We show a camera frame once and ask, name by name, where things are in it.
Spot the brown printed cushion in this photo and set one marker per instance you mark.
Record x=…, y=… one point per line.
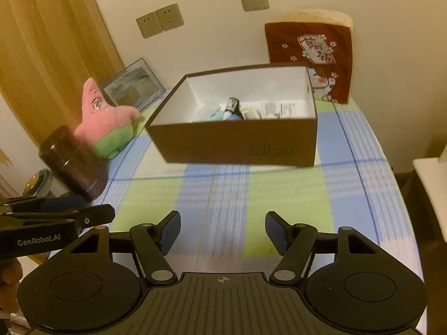
x=297, y=35

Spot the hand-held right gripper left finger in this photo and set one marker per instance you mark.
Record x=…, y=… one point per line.
x=171, y=232

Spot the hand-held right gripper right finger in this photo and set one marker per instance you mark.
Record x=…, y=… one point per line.
x=276, y=232

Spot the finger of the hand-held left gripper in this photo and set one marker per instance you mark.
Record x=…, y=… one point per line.
x=94, y=214
x=66, y=201

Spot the small dark bottle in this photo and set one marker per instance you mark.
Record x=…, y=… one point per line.
x=232, y=105

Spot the mint handheld fan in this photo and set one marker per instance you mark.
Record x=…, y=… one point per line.
x=216, y=114

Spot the wooden door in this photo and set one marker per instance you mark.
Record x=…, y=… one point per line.
x=52, y=42

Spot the beige wall power socket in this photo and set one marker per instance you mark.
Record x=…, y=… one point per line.
x=170, y=15
x=148, y=24

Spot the clear picture frame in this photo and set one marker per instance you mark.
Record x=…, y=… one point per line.
x=136, y=80

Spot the person's left hand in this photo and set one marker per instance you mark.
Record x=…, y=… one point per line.
x=9, y=275

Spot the glass kettle with teal lid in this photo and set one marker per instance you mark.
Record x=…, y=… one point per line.
x=35, y=181

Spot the brown thermos flask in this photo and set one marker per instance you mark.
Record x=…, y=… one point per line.
x=73, y=164

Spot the pink starfish plush toy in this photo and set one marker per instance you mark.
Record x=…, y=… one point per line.
x=104, y=122

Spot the brown cardboard storage box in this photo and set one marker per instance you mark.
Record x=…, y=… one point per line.
x=227, y=143

